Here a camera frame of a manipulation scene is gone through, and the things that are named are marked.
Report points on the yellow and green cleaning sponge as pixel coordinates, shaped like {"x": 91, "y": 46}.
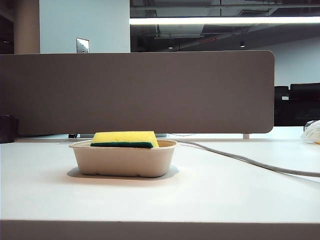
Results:
{"x": 120, "y": 137}

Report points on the white plastic bag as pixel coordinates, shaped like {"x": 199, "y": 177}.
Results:
{"x": 311, "y": 132}

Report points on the narrow black office chair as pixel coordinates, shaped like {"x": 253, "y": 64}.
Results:
{"x": 281, "y": 105}

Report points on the black divider clamp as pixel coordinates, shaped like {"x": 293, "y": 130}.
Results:
{"x": 72, "y": 136}

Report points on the metal wall switch plate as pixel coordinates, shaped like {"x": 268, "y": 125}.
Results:
{"x": 82, "y": 45}

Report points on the grey desk divider panel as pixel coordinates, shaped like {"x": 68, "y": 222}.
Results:
{"x": 140, "y": 92}

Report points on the long ceiling light strip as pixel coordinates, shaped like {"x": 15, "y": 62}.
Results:
{"x": 225, "y": 20}

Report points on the black cup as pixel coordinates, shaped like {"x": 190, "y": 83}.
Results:
{"x": 7, "y": 128}

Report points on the beige paper lunch box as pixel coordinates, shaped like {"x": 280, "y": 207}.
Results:
{"x": 122, "y": 161}

